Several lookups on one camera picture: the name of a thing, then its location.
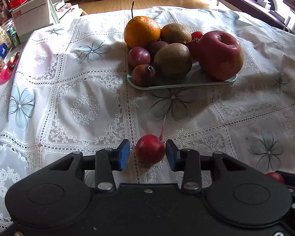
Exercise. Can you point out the round red radish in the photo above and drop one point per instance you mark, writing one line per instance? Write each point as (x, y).
(276, 176)

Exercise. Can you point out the white lace tablecloth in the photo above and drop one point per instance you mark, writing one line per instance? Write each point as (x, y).
(69, 92)

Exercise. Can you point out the lower dark plum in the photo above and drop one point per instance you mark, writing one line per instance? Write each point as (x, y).
(144, 75)

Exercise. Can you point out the upper red plum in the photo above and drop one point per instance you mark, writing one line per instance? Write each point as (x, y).
(138, 56)

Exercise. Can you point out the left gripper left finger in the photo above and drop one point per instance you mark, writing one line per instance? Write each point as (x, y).
(107, 161)

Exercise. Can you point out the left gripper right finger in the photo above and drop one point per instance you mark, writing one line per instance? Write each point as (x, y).
(188, 161)

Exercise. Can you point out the brown kiwi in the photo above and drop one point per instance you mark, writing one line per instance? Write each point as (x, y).
(175, 33)
(173, 60)

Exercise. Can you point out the large red apple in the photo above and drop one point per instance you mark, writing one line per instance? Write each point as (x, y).
(220, 55)

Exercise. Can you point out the back brown kiwi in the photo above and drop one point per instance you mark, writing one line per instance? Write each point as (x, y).
(175, 33)

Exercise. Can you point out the red tomato behind apple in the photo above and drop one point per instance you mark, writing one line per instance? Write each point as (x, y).
(194, 43)

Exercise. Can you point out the orange with stem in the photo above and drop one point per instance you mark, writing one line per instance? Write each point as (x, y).
(141, 31)

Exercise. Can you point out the pale green fruit plate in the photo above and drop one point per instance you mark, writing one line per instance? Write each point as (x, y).
(195, 78)

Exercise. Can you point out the white cardboard box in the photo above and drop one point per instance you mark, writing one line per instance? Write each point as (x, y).
(33, 15)

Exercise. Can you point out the red radish with tail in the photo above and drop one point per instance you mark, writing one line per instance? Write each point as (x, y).
(150, 149)

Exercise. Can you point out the front brown kiwi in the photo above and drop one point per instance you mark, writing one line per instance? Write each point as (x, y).
(173, 60)

